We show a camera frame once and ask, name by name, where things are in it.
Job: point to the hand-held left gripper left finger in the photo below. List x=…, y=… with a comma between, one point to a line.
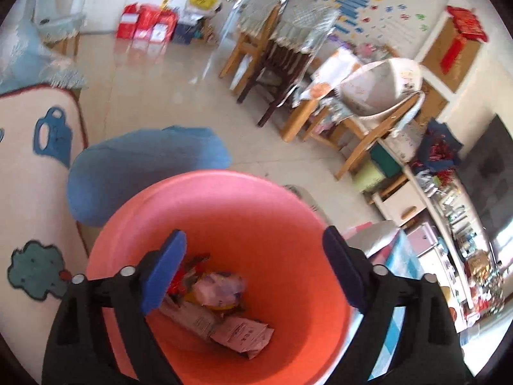
x=162, y=276

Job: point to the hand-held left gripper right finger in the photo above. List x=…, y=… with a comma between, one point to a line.
x=346, y=272

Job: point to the white printed paper packet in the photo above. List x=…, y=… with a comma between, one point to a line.
x=188, y=317

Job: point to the white blue wrapper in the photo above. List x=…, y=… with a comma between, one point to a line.
x=218, y=288

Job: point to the paper trash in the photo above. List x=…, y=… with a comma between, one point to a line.
x=242, y=335

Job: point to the pink plastic bucket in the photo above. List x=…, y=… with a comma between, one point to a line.
x=256, y=216

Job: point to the light green trash bin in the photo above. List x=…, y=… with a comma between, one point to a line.
x=368, y=176

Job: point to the blue white checked tablecloth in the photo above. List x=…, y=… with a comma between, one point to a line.
x=394, y=248

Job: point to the pink storage box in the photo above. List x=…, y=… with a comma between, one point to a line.
x=423, y=240

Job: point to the white television cabinet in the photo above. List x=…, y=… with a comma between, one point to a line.
x=400, y=204

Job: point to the cat print stool cushion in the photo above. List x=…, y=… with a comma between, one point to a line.
x=298, y=193

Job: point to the blue round cushion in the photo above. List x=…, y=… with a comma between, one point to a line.
x=148, y=168

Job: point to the dark green box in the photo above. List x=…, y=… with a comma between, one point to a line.
x=386, y=160

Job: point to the cartoon print sofa cover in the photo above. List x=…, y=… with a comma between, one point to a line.
x=36, y=192

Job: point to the dark wrapped flower bouquet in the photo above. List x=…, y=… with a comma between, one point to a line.
x=439, y=148

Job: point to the black television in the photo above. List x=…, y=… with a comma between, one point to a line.
x=489, y=180

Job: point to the dining table with orange-print cloth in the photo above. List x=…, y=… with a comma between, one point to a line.
x=316, y=84

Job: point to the white printed food cover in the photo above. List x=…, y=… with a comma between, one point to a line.
x=380, y=84

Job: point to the dark brown chair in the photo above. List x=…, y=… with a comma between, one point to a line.
x=280, y=72

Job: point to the dark blue gift box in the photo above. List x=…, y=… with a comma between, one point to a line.
x=182, y=34

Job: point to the red gift box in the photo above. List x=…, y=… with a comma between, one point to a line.
x=163, y=28
x=127, y=22

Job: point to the light blue lace cloth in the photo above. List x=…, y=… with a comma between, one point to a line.
x=28, y=64

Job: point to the red gift bag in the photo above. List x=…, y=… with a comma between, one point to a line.
x=146, y=22

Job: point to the light wooden chair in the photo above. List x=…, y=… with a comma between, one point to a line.
x=250, y=36

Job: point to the chair with light blue cover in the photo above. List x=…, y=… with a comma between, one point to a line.
x=60, y=26

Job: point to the red chinese knot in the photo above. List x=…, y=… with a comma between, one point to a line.
x=463, y=28

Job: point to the yellow plastic bag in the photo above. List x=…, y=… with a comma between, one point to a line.
x=203, y=0

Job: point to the brown cork wall panel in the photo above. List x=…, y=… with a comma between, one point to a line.
x=449, y=56

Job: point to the blue yellow wall stickers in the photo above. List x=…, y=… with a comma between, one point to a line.
x=356, y=4

